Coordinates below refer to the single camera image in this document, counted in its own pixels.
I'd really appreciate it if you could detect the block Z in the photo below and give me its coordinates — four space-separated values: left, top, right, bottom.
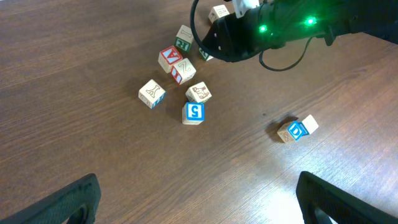
171 58 197 85

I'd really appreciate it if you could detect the block with blue T side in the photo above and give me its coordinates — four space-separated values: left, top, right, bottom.
299 114 319 136

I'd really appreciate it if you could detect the blue 5 block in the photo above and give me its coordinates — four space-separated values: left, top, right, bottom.
182 102 205 125

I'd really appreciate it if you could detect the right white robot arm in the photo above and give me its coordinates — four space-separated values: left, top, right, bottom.
201 0 397 62

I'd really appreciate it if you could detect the block with animal drawing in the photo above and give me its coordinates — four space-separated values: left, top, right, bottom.
185 82 212 103

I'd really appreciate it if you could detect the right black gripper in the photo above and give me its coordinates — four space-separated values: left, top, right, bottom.
201 2 314 62

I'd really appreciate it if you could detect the block I with green R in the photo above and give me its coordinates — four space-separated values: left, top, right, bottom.
174 25 194 53

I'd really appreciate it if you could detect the block with red bottom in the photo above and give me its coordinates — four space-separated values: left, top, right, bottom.
208 4 229 23

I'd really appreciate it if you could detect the block Y with blue side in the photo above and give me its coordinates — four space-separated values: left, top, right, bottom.
138 79 165 109

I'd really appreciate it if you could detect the blue D block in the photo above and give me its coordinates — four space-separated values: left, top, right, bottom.
277 121 305 143

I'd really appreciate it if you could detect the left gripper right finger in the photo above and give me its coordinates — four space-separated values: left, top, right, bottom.
296 171 397 224

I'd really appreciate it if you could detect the right black camera cable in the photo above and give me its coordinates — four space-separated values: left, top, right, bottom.
189 0 313 72

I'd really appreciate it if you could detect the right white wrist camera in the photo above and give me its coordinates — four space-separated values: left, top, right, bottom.
232 0 260 19

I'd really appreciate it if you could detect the red A block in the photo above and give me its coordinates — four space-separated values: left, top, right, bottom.
158 45 183 73

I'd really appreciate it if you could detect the block 5 with green side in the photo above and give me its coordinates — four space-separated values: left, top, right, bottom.
199 48 213 62

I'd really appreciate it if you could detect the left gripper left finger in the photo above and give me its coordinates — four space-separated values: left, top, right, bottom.
1 174 101 224

